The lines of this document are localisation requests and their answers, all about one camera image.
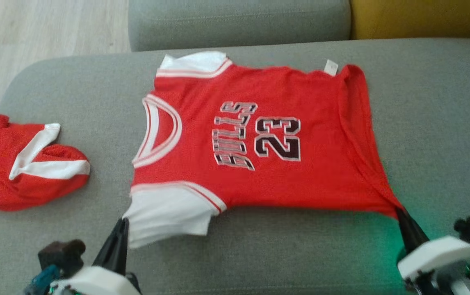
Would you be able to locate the wide grey sofa chaise cushion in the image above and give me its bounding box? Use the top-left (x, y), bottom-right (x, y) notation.
top-left (0, 38), bottom-right (470, 295)

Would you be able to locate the grey sofa seat cushion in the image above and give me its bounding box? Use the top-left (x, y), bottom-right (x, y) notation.
top-left (128, 0), bottom-right (351, 52)

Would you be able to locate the yellow sofa backrest cushion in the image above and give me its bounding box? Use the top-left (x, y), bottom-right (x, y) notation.
top-left (350, 0), bottom-right (470, 40)

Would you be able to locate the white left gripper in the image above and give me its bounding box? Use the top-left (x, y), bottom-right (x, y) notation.
top-left (50, 218), bottom-right (141, 295)

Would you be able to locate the left cable with teal connector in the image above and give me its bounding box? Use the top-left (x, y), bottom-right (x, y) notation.
top-left (24, 264), bottom-right (61, 295)

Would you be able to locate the red Bulls 23 jersey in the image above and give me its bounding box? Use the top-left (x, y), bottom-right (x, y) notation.
top-left (122, 51), bottom-right (404, 249)

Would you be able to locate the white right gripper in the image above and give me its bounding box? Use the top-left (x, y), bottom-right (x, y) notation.
top-left (396, 208), bottom-right (470, 283)

